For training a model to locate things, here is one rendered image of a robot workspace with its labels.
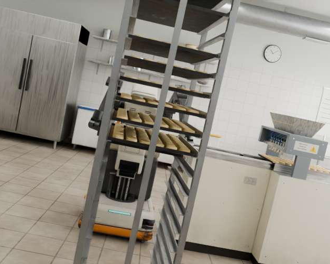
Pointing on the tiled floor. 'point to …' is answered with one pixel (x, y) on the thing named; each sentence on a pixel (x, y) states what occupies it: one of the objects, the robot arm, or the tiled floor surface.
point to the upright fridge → (34, 73)
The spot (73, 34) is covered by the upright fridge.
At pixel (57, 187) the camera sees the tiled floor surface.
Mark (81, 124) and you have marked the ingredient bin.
